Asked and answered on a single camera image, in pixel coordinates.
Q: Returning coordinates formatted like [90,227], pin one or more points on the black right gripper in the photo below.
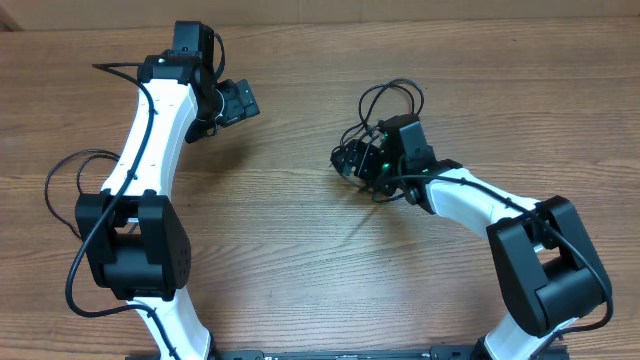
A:
[352,152]

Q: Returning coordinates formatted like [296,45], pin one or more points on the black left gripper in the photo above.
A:
[236,109]

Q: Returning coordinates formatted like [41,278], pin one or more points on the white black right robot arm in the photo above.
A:
[551,278]

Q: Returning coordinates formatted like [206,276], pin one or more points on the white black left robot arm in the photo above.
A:
[131,234]

